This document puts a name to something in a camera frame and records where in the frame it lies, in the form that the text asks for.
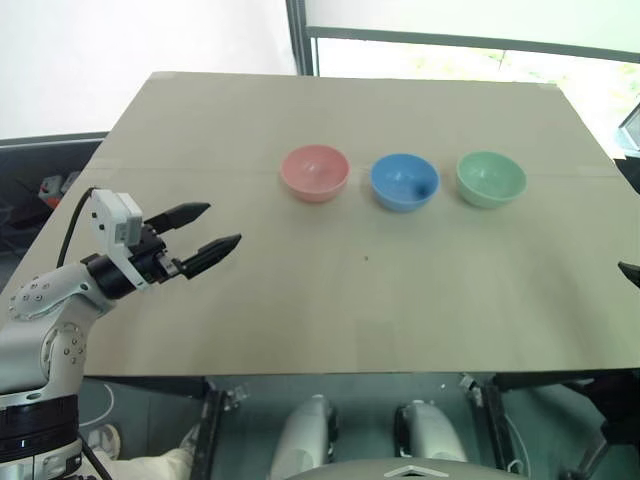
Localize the red bowl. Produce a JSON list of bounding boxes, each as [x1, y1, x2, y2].
[[280, 144, 351, 204]]

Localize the grey window frame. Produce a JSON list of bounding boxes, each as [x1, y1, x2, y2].
[[284, 0, 640, 77]]

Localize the black table leg frame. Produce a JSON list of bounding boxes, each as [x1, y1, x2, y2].
[[459, 372, 524, 474], [192, 379, 251, 480]]

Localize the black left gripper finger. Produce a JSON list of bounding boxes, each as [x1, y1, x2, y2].
[[178, 232, 244, 280], [144, 201, 212, 236]]

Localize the person's white shoe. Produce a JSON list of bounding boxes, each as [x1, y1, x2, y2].
[[85, 423, 122, 460]]

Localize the green bowl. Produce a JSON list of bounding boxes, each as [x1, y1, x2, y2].
[[455, 150, 528, 210]]

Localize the blue bowl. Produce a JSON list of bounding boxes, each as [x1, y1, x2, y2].
[[369, 152, 441, 213]]

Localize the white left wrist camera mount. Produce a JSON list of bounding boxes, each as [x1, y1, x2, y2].
[[90, 189, 150, 291]]

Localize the silver robot left leg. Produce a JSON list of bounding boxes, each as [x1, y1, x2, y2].
[[268, 394, 339, 480]]

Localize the red and grey device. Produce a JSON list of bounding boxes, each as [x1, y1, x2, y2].
[[37, 170, 81, 206]]

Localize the silver robot leg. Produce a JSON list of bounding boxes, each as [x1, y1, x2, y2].
[[393, 399, 470, 464], [268, 394, 339, 480]]

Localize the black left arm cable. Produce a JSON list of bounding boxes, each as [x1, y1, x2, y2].
[[55, 187, 103, 270]]

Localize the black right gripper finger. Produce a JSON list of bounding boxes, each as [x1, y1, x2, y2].
[[617, 261, 640, 289]]

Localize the person's beige trouser leg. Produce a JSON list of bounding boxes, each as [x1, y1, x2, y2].
[[94, 447, 197, 480]]

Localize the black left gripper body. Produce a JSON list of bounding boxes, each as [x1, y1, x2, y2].
[[128, 223, 183, 287]]

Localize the silver robot right leg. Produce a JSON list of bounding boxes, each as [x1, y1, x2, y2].
[[393, 399, 470, 464]]

